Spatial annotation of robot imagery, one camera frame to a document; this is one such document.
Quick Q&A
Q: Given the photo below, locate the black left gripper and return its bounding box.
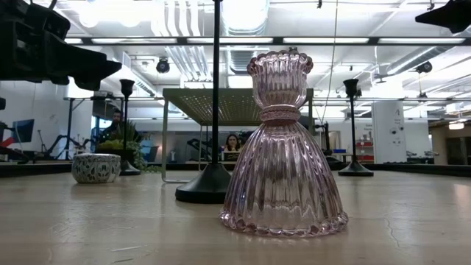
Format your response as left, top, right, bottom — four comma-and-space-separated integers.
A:
0, 0, 122, 91

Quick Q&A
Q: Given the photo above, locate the tall black metal candlestick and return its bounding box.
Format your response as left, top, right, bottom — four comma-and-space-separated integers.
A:
174, 0, 233, 205
118, 78, 142, 177
337, 78, 375, 177

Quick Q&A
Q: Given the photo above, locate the pink ribbed glass candle holder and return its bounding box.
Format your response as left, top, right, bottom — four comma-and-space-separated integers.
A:
219, 49, 349, 238

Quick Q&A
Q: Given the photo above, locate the person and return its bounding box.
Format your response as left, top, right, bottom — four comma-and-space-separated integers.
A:
223, 133, 242, 152
98, 108, 143, 145

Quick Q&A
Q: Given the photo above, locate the potted green plant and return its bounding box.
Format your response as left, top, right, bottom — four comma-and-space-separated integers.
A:
94, 120, 163, 174

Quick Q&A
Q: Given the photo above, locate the blue computer monitor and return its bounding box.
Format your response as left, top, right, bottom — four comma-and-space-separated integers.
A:
12, 119, 35, 144

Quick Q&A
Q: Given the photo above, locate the white pillar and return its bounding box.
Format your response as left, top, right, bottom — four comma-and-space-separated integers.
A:
371, 101, 408, 164

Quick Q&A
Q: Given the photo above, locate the green perforated metal shelf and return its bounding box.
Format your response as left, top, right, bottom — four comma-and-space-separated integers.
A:
161, 87, 314, 184

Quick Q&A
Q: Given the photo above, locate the black overhead bar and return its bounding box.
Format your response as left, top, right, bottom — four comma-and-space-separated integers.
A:
64, 35, 471, 46

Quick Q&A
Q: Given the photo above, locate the black aluminium table frame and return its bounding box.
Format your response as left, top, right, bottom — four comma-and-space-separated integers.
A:
0, 160, 471, 178

